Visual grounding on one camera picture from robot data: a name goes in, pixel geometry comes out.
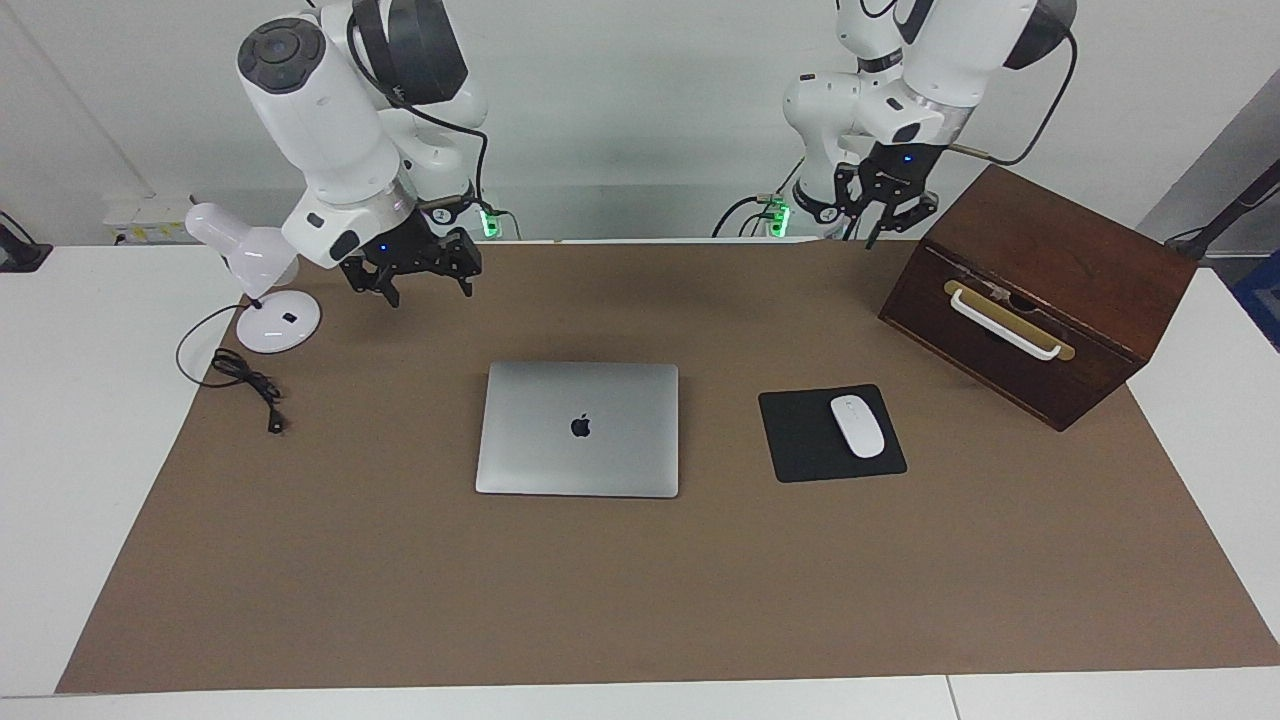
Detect white desk lamp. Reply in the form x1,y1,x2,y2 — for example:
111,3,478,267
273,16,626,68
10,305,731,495
184,202,323,355

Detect brown table mat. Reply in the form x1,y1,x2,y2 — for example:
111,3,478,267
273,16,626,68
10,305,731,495
55,238,1280,694

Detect black mouse pad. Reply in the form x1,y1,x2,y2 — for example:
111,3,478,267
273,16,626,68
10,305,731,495
758,384,908,484

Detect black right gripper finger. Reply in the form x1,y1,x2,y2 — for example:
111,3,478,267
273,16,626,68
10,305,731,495
345,268,399,308
440,228,483,298

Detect black left base cables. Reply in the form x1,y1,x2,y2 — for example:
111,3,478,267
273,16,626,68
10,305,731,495
712,150,806,238

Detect white computer mouse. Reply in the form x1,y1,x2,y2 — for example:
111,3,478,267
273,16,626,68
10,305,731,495
830,395,887,459

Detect gold handle plate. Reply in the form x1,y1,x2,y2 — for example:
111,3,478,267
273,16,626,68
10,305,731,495
943,279,1077,362

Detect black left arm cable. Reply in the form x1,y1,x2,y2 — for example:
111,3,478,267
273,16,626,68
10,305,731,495
945,25,1079,166

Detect white box handle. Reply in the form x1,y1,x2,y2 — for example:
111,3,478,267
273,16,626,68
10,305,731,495
948,288,1063,361

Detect white wall power strip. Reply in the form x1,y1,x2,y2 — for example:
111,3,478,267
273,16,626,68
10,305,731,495
103,196,196,246

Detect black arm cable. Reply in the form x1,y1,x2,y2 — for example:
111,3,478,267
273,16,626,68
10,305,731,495
945,25,1079,166
350,0,496,236

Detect silver laptop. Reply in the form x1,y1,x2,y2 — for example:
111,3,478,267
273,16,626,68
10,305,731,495
475,361,681,499

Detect black clamp mount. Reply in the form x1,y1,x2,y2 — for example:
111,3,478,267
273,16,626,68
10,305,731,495
0,210,53,273

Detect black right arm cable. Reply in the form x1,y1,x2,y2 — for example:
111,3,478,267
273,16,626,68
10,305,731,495
350,0,496,236

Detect black lamp power cable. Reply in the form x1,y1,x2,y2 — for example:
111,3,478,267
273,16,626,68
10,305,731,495
176,303,291,436

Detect dark wooden box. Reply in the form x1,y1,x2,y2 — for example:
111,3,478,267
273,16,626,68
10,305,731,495
878,163,1199,432

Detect black stand pole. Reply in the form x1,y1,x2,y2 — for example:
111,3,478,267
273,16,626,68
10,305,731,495
1165,160,1280,263

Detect blue object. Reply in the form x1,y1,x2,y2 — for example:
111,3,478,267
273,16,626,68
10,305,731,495
1232,250,1280,351

